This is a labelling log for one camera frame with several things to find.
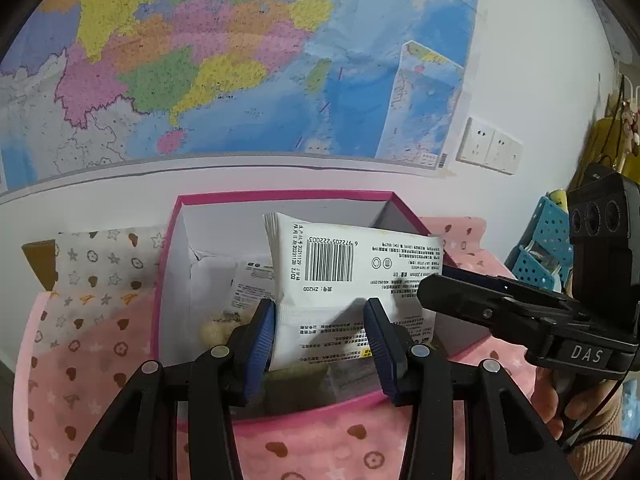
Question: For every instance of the beige plush bunny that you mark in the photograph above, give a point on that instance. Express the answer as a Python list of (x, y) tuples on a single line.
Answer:
[(217, 332)]

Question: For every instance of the white star-printed cloth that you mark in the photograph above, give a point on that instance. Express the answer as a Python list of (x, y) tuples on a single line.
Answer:
[(100, 265)]

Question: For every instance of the white wall socket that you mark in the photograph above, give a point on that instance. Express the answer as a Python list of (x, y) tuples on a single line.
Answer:
[(506, 152), (475, 141)]

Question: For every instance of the yellow hanging items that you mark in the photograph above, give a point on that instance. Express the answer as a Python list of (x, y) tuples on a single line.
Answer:
[(610, 135)]

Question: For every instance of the pink cardboard box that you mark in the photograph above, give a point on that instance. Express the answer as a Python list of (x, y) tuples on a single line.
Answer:
[(215, 230)]

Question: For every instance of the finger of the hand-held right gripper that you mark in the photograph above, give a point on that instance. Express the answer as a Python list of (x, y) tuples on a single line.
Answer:
[(480, 277), (475, 307)]

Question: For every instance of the brown cardboard piece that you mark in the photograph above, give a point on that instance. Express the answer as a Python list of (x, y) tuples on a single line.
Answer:
[(40, 265)]

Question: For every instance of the person's right forearm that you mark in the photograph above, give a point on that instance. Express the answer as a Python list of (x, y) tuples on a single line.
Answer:
[(610, 455)]

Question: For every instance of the white wipes packet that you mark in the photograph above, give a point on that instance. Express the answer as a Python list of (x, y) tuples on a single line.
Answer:
[(340, 280)]

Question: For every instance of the blue perforated basket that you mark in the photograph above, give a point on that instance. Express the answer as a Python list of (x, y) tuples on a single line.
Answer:
[(537, 240)]

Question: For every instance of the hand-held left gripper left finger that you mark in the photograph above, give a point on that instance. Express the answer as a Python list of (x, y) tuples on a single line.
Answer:
[(260, 345)]

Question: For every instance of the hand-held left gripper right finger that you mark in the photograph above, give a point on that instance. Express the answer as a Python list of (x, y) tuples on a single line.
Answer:
[(382, 350)]

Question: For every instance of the colourful wall map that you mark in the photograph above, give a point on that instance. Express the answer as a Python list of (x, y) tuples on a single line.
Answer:
[(200, 60)]

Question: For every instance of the clear-edged white packet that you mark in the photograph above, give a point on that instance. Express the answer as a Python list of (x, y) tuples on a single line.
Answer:
[(250, 285)]

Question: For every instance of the person's right hand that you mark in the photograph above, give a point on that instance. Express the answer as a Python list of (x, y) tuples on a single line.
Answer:
[(545, 400)]

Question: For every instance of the pink printed blanket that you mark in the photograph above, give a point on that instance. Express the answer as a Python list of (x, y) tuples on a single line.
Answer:
[(100, 360)]

